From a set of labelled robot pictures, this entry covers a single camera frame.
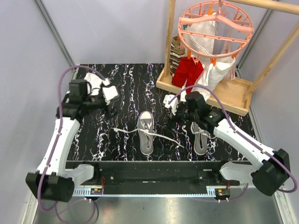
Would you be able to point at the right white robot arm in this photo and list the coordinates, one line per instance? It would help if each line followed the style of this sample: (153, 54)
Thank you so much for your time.
(268, 169)

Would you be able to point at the wooden drying rack frame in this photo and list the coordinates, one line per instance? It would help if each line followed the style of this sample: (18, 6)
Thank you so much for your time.
(235, 95)

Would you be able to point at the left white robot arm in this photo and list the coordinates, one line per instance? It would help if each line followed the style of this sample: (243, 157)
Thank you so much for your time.
(51, 181)

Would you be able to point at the aluminium rail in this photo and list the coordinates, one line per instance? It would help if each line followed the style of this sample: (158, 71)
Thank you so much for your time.
(221, 194)

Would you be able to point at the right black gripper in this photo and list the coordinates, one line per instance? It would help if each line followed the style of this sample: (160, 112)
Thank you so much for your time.
(174, 118)

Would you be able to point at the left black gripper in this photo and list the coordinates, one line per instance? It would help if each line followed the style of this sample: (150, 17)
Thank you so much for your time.
(110, 113)

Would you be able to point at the white hanging cloth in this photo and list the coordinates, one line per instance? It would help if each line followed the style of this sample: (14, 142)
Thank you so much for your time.
(224, 68)

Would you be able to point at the grey sneaker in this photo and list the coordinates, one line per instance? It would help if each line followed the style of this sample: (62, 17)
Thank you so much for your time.
(200, 139)
(145, 125)

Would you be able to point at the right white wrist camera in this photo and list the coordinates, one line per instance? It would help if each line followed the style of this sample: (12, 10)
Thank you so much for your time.
(171, 102)

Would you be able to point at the brown striped sock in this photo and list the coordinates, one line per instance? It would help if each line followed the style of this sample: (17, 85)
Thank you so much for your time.
(176, 54)

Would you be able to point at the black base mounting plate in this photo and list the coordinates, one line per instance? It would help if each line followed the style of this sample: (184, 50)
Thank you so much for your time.
(156, 178)

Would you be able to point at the red hanging garment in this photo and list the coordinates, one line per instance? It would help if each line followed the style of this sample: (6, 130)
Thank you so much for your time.
(187, 72)

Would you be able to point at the white folded shirt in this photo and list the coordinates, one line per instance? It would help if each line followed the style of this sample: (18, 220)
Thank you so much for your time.
(94, 84)

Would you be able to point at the white shoelace of sneaker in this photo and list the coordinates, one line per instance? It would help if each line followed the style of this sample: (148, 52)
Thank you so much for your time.
(163, 137)

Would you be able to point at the pink round clothes hanger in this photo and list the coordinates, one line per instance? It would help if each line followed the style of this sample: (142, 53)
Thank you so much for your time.
(233, 25)

